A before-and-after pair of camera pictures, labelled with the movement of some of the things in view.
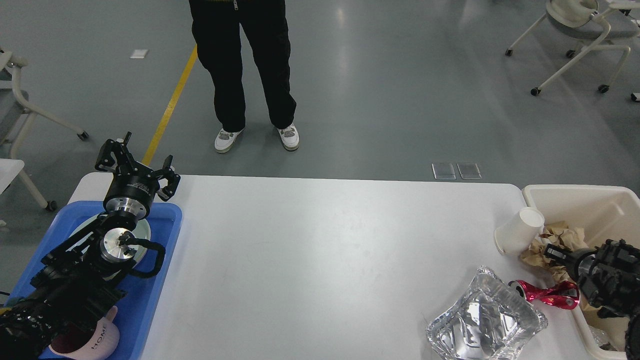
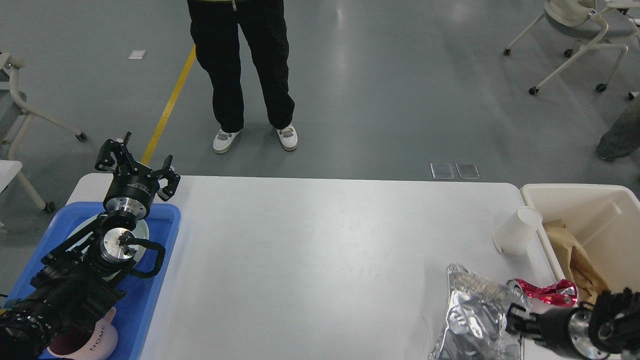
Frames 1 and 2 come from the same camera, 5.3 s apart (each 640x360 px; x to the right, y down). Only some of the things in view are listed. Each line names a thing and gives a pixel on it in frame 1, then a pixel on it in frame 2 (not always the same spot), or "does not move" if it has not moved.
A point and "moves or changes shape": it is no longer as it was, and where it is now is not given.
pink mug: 89,341 does not move
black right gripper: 571,258 to 565,329
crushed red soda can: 564,294 does not move
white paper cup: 514,236 does not move
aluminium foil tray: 491,322 moves or changes shape
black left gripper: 131,193 does not move
